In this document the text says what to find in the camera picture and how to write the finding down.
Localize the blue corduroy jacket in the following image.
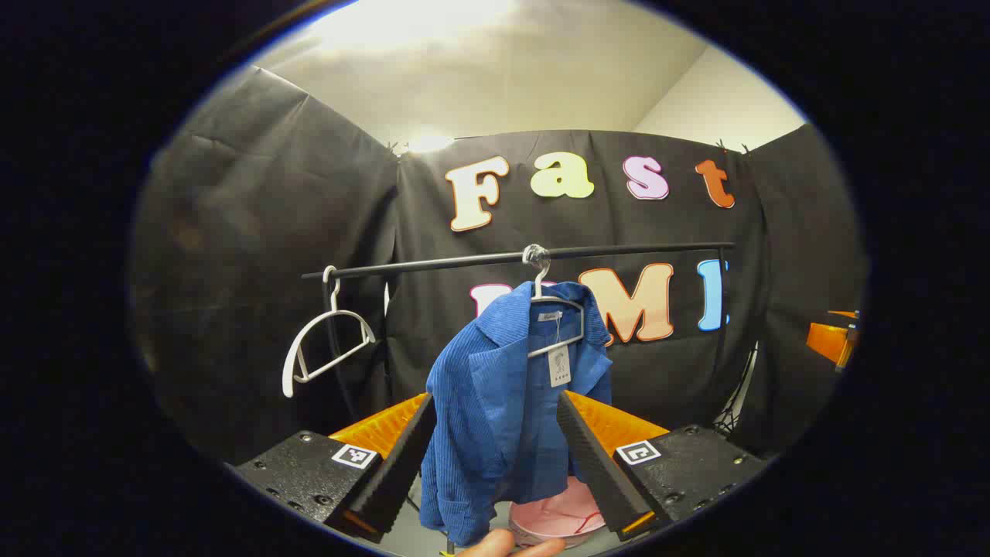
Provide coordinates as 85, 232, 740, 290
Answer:
420, 280, 614, 547

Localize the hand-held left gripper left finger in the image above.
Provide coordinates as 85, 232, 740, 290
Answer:
232, 392, 438, 542

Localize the black clothes rail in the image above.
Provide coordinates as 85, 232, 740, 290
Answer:
302, 242, 736, 422

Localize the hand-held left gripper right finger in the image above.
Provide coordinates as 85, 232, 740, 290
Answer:
557, 390, 770, 542

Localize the pink laundry hamper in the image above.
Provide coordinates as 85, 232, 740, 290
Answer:
508, 476, 608, 550

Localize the person's leg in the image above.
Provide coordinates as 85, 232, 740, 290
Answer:
456, 528, 565, 557

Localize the black backdrop stand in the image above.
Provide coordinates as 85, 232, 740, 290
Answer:
713, 340, 759, 438

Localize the white plastic hanger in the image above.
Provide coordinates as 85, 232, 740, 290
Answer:
282, 265, 377, 398
523, 244, 586, 358

